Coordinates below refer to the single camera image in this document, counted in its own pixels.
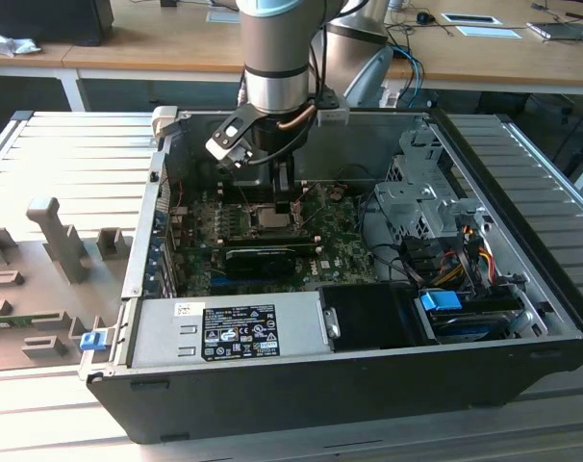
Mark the black wire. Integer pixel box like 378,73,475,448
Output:
357,192,420,286

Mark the black box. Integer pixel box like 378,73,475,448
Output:
0,0,115,48

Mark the grey notebook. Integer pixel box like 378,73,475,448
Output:
525,20,583,42

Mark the blue plastic latch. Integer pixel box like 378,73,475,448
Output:
79,331,106,352

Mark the green motherboard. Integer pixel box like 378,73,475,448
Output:
168,185,384,297

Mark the copper coloured cable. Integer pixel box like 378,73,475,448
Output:
277,105,317,132

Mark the black graphics card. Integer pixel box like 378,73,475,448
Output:
222,243,319,279

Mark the small white camera box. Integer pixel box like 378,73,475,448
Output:
315,89,352,128

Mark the hard disk in blue carrier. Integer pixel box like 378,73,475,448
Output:
418,288,523,345

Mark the CPU socket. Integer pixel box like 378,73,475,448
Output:
245,201,305,235

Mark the wooden desk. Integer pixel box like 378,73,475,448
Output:
0,0,583,113

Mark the yellow red wire bundle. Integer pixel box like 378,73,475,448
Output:
435,225,500,286

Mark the white paper sheet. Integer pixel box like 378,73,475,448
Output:
456,24,526,40

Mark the black power supply label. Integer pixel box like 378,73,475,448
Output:
202,303,281,362

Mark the crumpled white paper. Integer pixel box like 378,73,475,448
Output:
0,26,43,59

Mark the black plastic air duct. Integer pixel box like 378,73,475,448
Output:
317,282,440,353

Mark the grey case latch handle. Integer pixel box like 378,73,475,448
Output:
150,106,180,141

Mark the black RAM slot bank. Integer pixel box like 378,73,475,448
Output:
225,229,317,245
221,182,308,204

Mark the green RAM stick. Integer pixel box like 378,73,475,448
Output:
0,314,63,331

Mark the black open PC case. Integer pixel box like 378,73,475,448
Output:
77,106,583,447

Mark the white camera with black bracket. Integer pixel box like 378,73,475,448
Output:
205,108,256,171

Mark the blue cable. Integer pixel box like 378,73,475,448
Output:
394,44,426,96

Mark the silver power supply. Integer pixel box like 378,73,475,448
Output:
127,291,332,370

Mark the grey parts rack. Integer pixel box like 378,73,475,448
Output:
0,195,135,374

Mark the silver metal disk bay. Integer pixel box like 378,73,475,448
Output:
371,128,495,243

